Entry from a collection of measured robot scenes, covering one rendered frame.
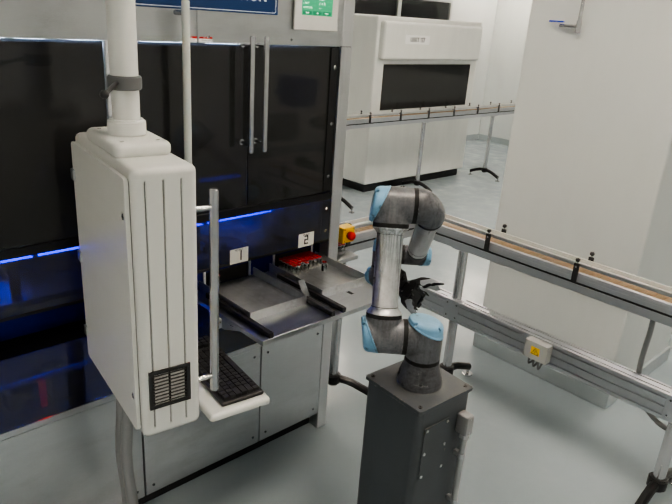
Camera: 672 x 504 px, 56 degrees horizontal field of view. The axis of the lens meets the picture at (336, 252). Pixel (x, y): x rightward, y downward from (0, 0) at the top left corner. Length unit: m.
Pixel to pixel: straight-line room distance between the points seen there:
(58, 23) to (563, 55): 2.47
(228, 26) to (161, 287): 1.00
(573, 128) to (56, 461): 2.81
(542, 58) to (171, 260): 2.52
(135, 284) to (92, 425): 0.92
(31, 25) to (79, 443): 1.38
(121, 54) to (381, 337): 1.10
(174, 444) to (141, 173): 1.42
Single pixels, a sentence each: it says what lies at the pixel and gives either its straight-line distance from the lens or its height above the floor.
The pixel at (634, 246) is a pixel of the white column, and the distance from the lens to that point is 3.48.
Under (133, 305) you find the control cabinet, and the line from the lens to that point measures 1.66.
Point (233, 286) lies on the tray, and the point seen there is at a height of 0.88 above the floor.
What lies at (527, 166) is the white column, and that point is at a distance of 3.69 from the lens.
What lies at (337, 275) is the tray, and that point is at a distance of 2.67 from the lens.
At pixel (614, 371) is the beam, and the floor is 0.55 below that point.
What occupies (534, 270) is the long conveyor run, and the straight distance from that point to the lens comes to 3.04.
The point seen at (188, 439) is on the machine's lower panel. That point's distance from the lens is 2.72.
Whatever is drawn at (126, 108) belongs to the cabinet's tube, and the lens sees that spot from 1.73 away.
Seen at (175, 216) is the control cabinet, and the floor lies 1.42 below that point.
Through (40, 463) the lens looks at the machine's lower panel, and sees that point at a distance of 2.45.
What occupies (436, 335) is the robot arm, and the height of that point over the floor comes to 0.99.
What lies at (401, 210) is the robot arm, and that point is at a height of 1.36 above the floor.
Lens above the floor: 1.91
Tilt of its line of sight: 21 degrees down
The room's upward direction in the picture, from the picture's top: 4 degrees clockwise
